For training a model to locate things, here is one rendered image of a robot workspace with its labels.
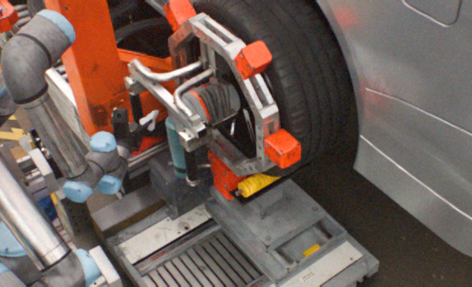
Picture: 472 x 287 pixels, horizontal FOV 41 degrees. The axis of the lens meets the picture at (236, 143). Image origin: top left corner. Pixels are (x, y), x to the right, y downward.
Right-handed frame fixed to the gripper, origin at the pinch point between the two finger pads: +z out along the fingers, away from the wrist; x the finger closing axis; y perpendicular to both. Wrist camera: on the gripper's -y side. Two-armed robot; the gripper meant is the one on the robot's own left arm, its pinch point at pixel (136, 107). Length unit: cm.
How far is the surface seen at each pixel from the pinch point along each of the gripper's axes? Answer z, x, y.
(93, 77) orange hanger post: 11.1, -18.7, -2.7
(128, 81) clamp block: -1.3, -0.2, -12.0
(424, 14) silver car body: -25, 85, -56
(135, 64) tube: 0.3, 2.7, -18.0
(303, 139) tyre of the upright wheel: -13, 57, -3
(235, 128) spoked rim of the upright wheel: 14.1, 30.4, 20.0
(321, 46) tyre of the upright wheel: 4, 61, -25
